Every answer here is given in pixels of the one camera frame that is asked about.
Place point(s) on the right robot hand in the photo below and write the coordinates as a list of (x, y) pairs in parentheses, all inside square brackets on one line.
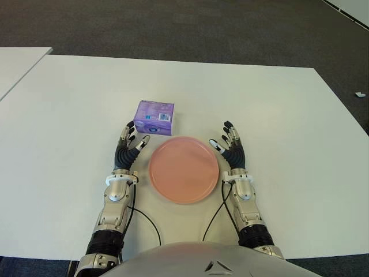
[(235, 155)]

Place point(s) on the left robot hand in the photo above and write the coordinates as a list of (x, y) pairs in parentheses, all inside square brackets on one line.
[(124, 158)]

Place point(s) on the purple tissue paper pack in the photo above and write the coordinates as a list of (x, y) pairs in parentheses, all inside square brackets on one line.
[(155, 115)]

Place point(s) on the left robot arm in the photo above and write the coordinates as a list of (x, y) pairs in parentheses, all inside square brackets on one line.
[(115, 196)]

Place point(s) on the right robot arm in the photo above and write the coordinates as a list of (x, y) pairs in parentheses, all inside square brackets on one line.
[(245, 190)]

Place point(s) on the pink round plate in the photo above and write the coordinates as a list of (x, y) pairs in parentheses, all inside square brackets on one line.
[(184, 170)]

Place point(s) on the silver robot torso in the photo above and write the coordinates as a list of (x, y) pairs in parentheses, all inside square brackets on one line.
[(187, 259)]

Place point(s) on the small white floor object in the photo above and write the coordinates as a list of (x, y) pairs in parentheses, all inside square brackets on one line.
[(359, 94)]

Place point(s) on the white side table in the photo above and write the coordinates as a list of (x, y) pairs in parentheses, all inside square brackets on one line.
[(17, 66)]

